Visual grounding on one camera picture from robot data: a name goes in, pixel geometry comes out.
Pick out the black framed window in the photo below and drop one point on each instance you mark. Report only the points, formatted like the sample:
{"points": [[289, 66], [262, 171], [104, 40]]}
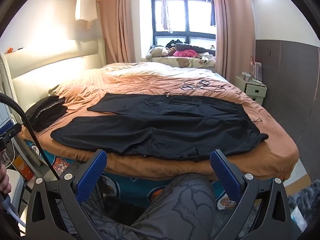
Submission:
{"points": [[197, 12]]}

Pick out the person's leg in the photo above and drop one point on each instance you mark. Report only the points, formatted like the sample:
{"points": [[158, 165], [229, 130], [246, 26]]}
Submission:
{"points": [[180, 205]]}

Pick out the hanging floral garment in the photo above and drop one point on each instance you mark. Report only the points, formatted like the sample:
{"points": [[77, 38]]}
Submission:
{"points": [[165, 12]]}

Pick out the cream padded headboard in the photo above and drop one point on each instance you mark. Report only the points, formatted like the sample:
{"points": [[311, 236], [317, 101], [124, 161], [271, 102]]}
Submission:
{"points": [[50, 67]]}

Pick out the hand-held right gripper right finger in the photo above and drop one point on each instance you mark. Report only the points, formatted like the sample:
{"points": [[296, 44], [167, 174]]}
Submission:
{"points": [[225, 177]]}

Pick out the person's left hand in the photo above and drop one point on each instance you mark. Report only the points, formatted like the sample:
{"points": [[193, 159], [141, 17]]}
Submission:
{"points": [[3, 180]]}

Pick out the orange and cream blanket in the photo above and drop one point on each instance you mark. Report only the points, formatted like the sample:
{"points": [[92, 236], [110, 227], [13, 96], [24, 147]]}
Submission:
{"points": [[250, 100]]}

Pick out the striped bag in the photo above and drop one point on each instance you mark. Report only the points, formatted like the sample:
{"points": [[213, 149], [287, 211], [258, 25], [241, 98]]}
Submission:
{"points": [[257, 70]]}

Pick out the cream nightstand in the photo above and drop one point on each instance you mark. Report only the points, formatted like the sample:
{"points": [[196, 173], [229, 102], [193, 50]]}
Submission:
{"points": [[252, 92]]}

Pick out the black plush toy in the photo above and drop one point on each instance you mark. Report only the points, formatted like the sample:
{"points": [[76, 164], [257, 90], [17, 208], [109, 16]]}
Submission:
{"points": [[173, 43]]}

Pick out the beige plush bear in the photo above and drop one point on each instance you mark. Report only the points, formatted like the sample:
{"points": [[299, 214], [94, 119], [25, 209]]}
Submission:
{"points": [[157, 52]]}

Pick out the hanging white garment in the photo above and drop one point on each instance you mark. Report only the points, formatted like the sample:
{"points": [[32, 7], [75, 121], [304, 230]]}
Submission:
{"points": [[86, 2]]}

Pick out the grey shaggy rug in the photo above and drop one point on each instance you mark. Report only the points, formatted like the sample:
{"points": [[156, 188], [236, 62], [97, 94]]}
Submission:
{"points": [[302, 197]]}

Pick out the folded black garment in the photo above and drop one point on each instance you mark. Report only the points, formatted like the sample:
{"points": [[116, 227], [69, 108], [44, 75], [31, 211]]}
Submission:
{"points": [[45, 112]]}

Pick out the pink curtain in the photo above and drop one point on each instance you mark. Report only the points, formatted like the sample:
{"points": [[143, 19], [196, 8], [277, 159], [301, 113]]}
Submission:
{"points": [[221, 30], [117, 22]]}

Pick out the orange box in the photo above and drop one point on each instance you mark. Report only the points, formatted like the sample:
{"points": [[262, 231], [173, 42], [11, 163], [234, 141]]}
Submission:
{"points": [[23, 168]]}

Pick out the black pants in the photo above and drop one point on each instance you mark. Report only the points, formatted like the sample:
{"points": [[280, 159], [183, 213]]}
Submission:
{"points": [[162, 130]]}

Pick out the teal printed bed sheet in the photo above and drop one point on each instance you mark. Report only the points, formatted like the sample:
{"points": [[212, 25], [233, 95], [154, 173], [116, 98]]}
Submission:
{"points": [[132, 190]]}

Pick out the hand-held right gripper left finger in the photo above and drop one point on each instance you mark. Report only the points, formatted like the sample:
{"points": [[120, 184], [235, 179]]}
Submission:
{"points": [[92, 177]]}

